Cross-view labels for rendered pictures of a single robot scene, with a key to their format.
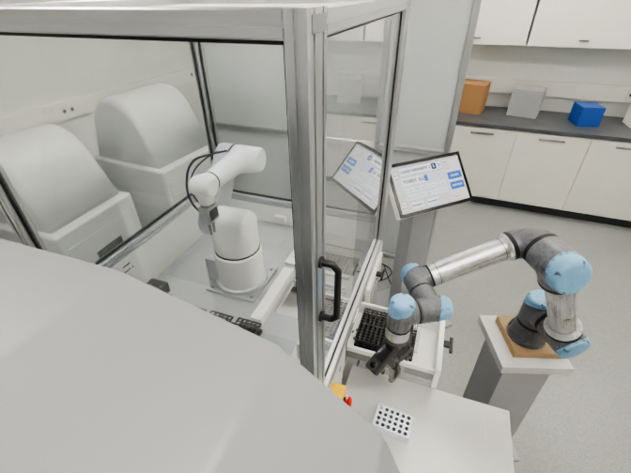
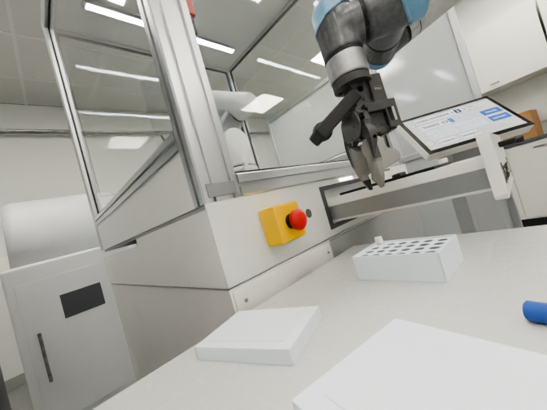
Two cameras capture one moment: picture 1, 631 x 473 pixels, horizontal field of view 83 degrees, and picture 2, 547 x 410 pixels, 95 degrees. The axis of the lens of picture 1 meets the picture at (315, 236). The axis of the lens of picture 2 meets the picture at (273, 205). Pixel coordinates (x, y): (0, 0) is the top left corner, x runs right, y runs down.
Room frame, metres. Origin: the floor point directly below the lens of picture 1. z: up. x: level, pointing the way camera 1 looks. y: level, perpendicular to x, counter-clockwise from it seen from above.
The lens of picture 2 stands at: (0.24, -0.27, 0.90)
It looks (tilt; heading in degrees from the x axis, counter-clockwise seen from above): 2 degrees up; 25
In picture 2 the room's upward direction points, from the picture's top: 16 degrees counter-clockwise
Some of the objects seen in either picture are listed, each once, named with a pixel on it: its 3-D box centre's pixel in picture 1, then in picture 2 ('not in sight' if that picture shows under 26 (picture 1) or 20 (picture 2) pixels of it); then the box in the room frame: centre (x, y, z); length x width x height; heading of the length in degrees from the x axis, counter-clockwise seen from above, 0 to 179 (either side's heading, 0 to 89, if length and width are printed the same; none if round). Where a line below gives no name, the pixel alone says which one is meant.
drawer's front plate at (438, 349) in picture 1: (438, 347); (497, 161); (0.89, -0.47, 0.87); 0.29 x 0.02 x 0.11; 160
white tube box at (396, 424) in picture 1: (392, 422); (404, 258); (0.65, -0.26, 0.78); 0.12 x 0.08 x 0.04; 66
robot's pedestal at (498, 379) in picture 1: (499, 390); not in sight; (1.01, -0.89, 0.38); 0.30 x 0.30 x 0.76; 87
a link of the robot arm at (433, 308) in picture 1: (429, 305); (389, 15); (0.79, -0.35, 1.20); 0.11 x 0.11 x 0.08; 9
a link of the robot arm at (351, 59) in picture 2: (396, 330); (347, 71); (0.76, -0.25, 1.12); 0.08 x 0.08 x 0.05
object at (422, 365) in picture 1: (384, 335); (394, 192); (0.96, -0.27, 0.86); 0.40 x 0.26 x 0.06; 70
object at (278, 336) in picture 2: not in sight; (260, 332); (0.48, -0.09, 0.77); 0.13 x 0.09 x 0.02; 86
